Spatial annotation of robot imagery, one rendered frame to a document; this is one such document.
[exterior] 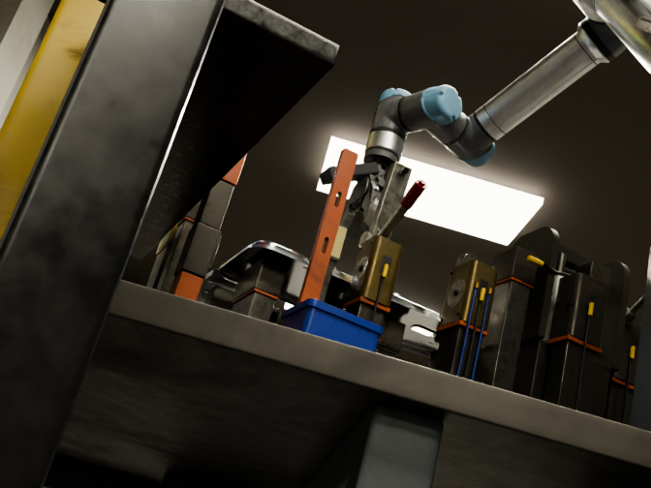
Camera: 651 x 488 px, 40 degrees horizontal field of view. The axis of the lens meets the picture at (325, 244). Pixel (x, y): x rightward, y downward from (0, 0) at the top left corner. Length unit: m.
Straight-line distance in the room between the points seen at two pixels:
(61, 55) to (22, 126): 0.20
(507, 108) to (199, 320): 1.04
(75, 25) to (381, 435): 1.47
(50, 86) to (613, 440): 1.51
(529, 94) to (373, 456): 1.03
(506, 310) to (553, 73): 0.50
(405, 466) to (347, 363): 0.13
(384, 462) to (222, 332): 0.22
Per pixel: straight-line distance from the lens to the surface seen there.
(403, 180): 1.61
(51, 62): 2.15
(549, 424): 0.98
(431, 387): 0.95
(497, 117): 1.83
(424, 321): 1.71
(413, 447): 0.97
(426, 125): 1.79
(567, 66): 1.81
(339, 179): 1.56
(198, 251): 1.40
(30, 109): 2.09
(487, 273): 1.58
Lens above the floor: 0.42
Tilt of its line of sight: 23 degrees up
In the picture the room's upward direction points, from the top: 16 degrees clockwise
